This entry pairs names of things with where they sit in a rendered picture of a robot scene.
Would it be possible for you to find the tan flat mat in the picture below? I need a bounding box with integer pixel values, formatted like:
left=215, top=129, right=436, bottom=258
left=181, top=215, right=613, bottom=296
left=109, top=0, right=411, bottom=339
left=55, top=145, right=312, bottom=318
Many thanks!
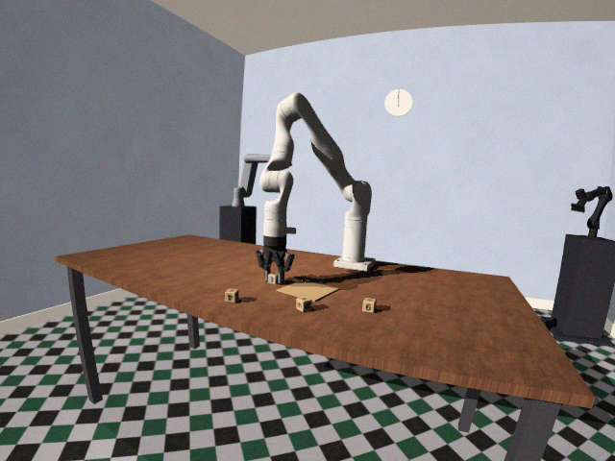
left=277, top=280, right=339, bottom=302

